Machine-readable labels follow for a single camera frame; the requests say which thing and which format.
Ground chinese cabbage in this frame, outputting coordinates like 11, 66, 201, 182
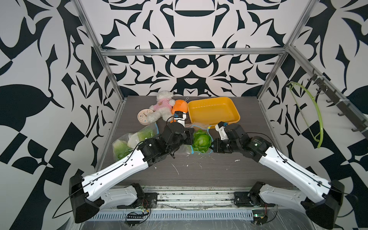
127, 128, 157, 149
113, 140, 133, 161
192, 130, 212, 153

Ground clear zipper bag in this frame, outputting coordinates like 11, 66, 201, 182
112, 123, 159, 162
176, 123, 214, 155

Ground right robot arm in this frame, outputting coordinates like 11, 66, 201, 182
211, 122, 345, 230

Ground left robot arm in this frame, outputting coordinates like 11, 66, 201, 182
69, 122, 195, 223

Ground white teddy bear pink shirt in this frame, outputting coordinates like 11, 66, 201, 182
147, 91, 175, 123

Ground orange plush toy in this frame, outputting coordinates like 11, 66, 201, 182
171, 99, 188, 114

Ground small pink alarm clock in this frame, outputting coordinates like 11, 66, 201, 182
137, 109, 153, 126

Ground yellow plastic tray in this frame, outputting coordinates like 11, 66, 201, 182
188, 97, 241, 128

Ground right small circuit board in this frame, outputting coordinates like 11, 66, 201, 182
252, 210, 268, 225

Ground small circuit board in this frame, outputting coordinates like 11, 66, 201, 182
125, 212, 150, 227
252, 210, 268, 225

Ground left small circuit board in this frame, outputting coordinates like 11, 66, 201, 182
125, 212, 150, 227

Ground black hook rack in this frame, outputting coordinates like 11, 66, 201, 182
309, 69, 368, 139

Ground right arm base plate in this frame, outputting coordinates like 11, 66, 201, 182
233, 192, 261, 207

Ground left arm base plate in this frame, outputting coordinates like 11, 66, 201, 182
117, 193, 158, 209

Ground green hoop on wall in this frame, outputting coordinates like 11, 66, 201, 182
287, 81, 324, 149

